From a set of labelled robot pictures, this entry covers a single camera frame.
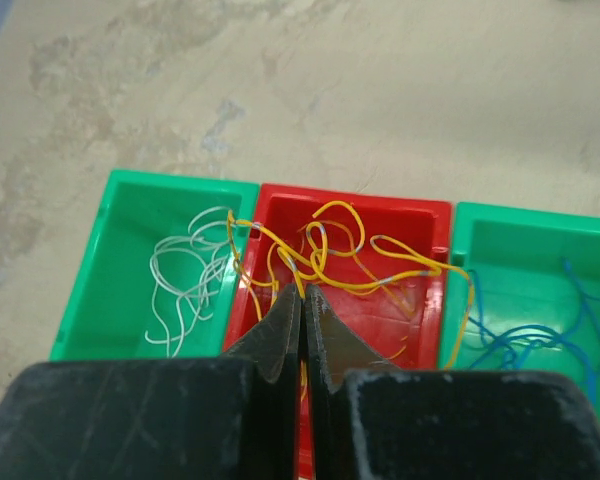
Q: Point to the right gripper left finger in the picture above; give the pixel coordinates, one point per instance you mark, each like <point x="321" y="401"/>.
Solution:
<point x="232" y="416"/>

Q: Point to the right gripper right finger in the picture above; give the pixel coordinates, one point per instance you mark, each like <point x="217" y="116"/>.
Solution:
<point x="374" y="420"/>

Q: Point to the green plastic bin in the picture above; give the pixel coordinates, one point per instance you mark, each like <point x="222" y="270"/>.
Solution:
<point x="157" y="276"/>
<point x="527" y="296"/>

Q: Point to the red plastic bin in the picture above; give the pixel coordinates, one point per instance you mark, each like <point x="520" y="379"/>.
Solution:
<point x="402" y="321"/>

